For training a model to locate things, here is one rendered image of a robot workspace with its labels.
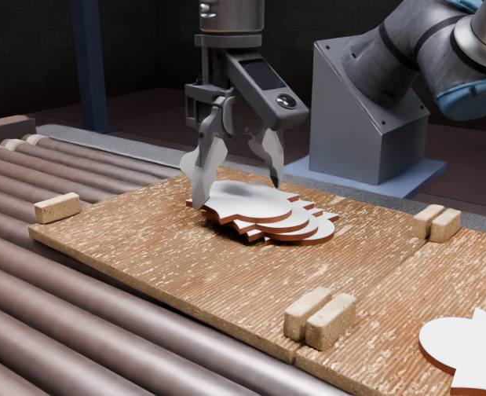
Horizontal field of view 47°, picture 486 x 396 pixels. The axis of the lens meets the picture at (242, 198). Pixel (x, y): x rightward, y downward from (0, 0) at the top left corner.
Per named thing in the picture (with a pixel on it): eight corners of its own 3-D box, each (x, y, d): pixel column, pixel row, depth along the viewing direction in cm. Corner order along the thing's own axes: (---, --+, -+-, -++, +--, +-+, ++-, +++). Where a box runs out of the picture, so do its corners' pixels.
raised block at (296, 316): (316, 307, 53) (318, 282, 52) (334, 314, 52) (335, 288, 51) (279, 335, 49) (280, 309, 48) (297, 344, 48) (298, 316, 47)
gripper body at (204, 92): (232, 122, 76) (231, 30, 72) (273, 134, 70) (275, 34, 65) (184, 130, 72) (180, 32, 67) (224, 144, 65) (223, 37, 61)
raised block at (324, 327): (339, 315, 52) (341, 289, 51) (357, 322, 51) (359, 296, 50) (303, 346, 48) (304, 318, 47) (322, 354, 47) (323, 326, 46)
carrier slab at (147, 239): (212, 171, 97) (212, 163, 97) (444, 234, 73) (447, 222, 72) (28, 236, 72) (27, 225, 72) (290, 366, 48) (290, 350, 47)
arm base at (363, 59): (357, 38, 116) (392, 3, 109) (406, 93, 116) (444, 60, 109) (329, 57, 104) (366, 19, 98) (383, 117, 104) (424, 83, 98)
